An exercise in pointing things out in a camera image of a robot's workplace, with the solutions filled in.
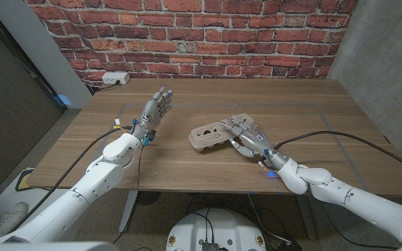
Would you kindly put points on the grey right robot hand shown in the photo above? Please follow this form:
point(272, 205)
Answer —
point(253, 137)

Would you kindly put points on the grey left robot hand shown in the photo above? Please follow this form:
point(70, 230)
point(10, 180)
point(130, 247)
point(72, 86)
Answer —
point(152, 111)

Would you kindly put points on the grey cardboard egg carton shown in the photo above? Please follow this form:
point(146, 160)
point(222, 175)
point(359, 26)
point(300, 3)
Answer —
point(208, 136)

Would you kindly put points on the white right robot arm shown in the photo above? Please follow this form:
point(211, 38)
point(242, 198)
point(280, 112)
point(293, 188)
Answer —
point(361, 204)

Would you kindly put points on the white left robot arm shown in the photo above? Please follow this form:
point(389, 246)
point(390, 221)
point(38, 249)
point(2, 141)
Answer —
point(82, 188)

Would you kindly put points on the white power strip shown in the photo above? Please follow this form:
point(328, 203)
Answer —
point(115, 77)

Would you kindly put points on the red brick print backdrop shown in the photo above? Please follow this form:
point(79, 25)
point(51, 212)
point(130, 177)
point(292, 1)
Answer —
point(204, 35)

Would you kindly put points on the grey metal table leg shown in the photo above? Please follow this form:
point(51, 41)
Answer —
point(128, 209)
point(307, 216)

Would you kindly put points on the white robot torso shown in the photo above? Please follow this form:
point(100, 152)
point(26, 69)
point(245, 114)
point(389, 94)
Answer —
point(215, 226)

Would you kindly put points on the white shoe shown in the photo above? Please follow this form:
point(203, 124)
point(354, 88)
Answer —
point(9, 218)

